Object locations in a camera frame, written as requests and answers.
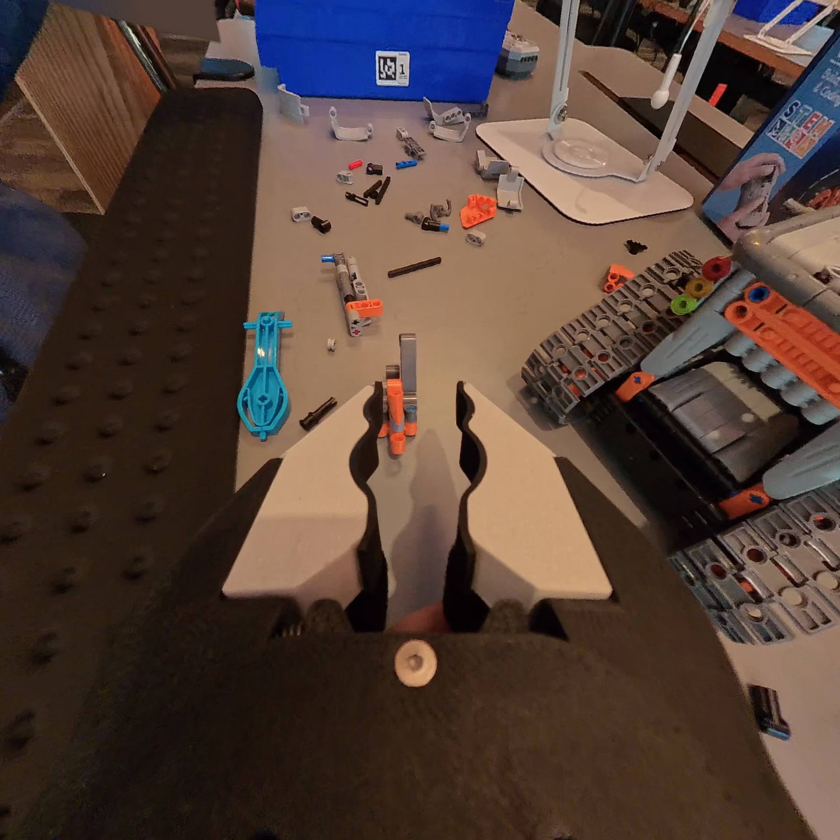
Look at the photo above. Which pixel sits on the grey hook piece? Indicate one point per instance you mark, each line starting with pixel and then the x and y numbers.
pixel 441 210

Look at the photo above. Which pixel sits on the white book stand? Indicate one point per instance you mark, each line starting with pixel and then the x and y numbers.
pixel 590 184

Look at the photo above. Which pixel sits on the long black axle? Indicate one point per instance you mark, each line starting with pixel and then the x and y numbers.
pixel 413 268

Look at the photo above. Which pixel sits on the toy vehicle product box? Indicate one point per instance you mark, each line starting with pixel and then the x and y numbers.
pixel 774 151

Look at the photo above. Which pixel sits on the orange curved brick piece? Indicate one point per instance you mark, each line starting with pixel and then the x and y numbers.
pixel 618 277

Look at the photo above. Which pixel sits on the dark grey brick piece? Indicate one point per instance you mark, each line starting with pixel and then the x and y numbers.
pixel 410 143

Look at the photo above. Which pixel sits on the small black connector piece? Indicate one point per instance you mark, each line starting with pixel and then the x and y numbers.
pixel 636 247

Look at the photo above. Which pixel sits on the orange beam with black axle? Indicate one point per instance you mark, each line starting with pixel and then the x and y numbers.
pixel 351 289

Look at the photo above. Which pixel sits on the grey angular panel piece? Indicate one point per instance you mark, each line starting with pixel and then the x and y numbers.
pixel 449 113
pixel 491 165

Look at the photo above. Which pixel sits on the blue plastic storage bin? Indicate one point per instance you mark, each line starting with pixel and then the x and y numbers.
pixel 328 46

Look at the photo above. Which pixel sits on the grey oval bushing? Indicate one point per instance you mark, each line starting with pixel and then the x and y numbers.
pixel 302 214

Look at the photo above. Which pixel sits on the grey orange tracked toy vehicle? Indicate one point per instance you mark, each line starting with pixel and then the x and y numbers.
pixel 689 394

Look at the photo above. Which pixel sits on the orange grey brick assembly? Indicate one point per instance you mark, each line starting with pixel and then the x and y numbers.
pixel 396 420

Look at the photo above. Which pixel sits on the black dimpled foam mat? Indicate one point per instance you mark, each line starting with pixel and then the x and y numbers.
pixel 131 328

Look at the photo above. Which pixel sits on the teal plastic separator tool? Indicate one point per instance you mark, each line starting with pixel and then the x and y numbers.
pixel 262 387

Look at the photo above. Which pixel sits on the short black pin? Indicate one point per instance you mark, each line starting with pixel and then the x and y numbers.
pixel 356 197

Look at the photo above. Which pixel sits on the orange pin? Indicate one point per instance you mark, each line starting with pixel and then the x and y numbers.
pixel 478 211

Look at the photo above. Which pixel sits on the person's right hand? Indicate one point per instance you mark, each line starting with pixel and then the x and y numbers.
pixel 423 620

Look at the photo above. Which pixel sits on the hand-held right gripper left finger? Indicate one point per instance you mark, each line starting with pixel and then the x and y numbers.
pixel 302 525

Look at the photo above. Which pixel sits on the wooden pillar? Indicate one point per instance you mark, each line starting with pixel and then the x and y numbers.
pixel 85 98

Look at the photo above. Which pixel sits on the black tube connector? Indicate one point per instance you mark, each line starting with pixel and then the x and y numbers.
pixel 321 225

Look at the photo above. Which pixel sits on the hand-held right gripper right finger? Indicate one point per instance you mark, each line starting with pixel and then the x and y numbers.
pixel 531 525

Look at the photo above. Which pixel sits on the black connector with blue pin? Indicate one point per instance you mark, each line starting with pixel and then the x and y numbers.
pixel 434 226

